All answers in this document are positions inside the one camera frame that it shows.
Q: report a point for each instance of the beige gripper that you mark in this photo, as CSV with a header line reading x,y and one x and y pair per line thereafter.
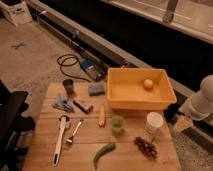
x,y
182,123

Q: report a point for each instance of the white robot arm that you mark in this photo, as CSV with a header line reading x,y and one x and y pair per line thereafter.
x,y
197,106

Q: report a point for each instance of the yellow plastic tray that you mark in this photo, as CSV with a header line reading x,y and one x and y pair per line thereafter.
x,y
125,89

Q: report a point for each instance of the white paper cup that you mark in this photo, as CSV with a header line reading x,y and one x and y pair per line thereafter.
x,y
154,121

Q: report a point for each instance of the dark grape bunch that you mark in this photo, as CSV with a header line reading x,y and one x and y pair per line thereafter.
x,y
147,148

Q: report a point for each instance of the small orange ball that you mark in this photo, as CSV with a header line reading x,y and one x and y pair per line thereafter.
x,y
148,84

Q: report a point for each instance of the green plastic cup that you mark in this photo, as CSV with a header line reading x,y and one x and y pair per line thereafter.
x,y
117,123

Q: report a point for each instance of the green pepper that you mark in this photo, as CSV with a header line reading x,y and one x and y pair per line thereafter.
x,y
105,149

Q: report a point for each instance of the blue sponge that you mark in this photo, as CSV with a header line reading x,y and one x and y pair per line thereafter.
x,y
95,90

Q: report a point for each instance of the black rectangular block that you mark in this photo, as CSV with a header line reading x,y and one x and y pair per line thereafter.
x,y
85,108

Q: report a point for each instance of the blue power device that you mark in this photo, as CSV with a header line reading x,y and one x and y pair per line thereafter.
x,y
92,70

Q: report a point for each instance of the metal spoon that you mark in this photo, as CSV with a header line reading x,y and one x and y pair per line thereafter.
x,y
70,140

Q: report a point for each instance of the dark metal cup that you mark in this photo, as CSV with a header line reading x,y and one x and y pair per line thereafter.
x,y
68,85

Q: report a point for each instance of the blue crumpled packet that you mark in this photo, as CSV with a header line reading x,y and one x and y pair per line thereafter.
x,y
61,103

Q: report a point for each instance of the black chair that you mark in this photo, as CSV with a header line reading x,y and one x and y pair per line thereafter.
x,y
12,124

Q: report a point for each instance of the white cardboard box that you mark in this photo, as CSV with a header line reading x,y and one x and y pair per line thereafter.
x,y
17,14

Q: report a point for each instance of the white handled kitchen tool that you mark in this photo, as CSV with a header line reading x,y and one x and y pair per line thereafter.
x,y
64,123

